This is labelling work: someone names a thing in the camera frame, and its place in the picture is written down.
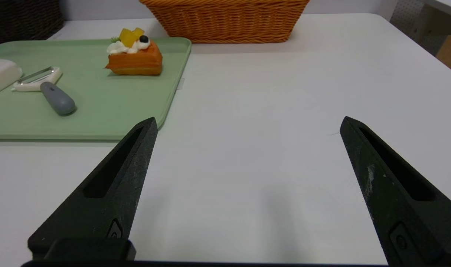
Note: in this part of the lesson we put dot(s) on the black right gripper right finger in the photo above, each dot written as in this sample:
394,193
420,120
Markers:
414,230

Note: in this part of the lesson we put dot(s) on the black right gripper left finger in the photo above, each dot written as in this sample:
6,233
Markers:
99,218

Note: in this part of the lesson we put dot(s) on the toy waffle cake with fruit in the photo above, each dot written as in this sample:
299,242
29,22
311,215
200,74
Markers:
136,63

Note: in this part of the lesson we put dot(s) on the white soap bar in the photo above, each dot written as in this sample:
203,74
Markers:
0,74

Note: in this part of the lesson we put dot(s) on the dark brown wicker basket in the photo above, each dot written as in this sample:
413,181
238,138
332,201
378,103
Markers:
21,18

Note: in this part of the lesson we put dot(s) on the orange wicker basket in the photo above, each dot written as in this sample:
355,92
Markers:
225,22

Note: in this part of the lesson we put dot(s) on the light green plastic tray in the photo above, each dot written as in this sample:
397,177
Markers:
99,104

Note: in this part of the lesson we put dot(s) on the white side table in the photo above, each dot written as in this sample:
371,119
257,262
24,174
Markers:
448,5

